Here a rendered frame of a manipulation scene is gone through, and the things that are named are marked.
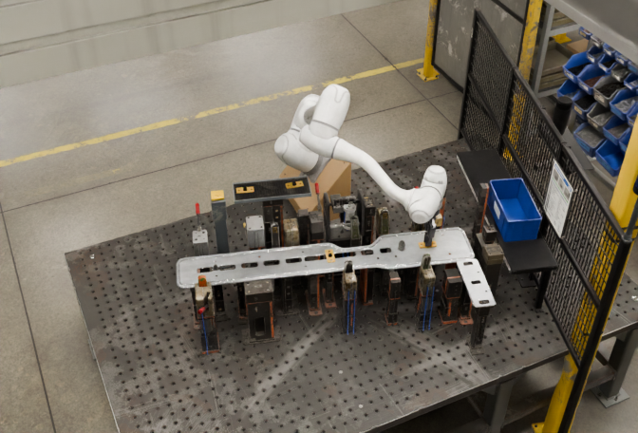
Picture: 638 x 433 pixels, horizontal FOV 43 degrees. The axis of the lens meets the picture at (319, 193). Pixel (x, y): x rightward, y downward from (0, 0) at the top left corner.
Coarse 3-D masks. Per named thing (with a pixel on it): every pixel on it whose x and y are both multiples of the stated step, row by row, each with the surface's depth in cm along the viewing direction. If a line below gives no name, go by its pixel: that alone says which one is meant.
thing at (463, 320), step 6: (474, 282) 372; (462, 294) 381; (468, 294) 377; (462, 300) 382; (468, 300) 380; (462, 306) 383; (468, 306) 383; (462, 312) 385; (468, 312) 386; (462, 318) 387; (468, 318) 388; (462, 324) 386; (468, 324) 386
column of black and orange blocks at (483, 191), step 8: (480, 184) 388; (480, 192) 389; (488, 192) 387; (480, 200) 390; (480, 208) 393; (480, 216) 397; (480, 224) 401; (480, 232) 404; (472, 240) 410; (472, 248) 412
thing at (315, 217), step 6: (312, 216) 388; (318, 216) 388; (312, 222) 385; (318, 222) 385; (312, 228) 387; (318, 228) 388; (312, 234) 389; (318, 234) 390; (312, 240) 393; (318, 240) 394; (318, 258) 401; (324, 276) 410
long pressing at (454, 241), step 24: (384, 240) 387; (408, 240) 387; (432, 240) 387; (456, 240) 387; (192, 264) 375; (216, 264) 375; (240, 264) 375; (288, 264) 375; (312, 264) 375; (336, 264) 375; (360, 264) 375; (384, 264) 375; (408, 264) 375; (432, 264) 375
